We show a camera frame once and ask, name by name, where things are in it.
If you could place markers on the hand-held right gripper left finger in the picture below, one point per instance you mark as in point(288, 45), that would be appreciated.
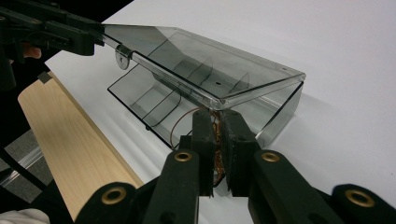
point(204, 140)

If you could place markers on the aluminium floor rail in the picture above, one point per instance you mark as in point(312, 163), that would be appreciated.
point(21, 165)

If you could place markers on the white cloth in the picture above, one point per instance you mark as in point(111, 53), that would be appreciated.
point(21, 217)

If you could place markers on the white board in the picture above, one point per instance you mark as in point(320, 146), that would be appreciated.
point(342, 93)

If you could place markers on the clear plastic compartment box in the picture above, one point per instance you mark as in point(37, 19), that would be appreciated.
point(202, 65)

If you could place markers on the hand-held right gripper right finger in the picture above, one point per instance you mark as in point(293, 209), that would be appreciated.
point(236, 149)

